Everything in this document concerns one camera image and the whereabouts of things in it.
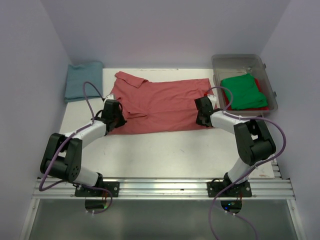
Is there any salmon pink t shirt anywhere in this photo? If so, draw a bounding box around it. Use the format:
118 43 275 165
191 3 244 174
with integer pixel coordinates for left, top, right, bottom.
111 71 211 135

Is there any clear plastic bin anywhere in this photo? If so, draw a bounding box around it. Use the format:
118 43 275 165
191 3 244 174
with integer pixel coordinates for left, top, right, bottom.
211 54 278 117

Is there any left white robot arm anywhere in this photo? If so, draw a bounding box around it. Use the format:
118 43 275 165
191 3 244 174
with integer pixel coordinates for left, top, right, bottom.
38 99 127 192

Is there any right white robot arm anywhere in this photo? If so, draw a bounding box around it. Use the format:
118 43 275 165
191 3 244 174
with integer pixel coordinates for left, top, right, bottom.
194 95 276 198

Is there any green folded t shirt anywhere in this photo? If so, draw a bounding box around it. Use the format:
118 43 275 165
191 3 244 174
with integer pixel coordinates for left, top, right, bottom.
219 72 267 110

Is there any blue folded t shirt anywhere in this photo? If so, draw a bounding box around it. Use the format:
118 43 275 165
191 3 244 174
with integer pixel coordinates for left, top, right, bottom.
64 61 103 103

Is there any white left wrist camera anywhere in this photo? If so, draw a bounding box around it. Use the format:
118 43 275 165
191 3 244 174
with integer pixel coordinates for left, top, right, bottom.
103 93 116 102

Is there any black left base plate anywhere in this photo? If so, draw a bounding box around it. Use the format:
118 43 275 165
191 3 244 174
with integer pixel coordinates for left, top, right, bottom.
74 181 120 198

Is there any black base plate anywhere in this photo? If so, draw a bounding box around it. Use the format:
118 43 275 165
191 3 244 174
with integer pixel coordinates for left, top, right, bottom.
206 181 253 198
74 181 120 198

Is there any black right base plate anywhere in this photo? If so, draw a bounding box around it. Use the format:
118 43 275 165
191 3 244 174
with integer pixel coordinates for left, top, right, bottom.
206 181 253 198

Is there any aluminium mounting rail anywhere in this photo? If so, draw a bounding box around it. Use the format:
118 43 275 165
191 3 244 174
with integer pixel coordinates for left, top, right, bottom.
31 178 295 200

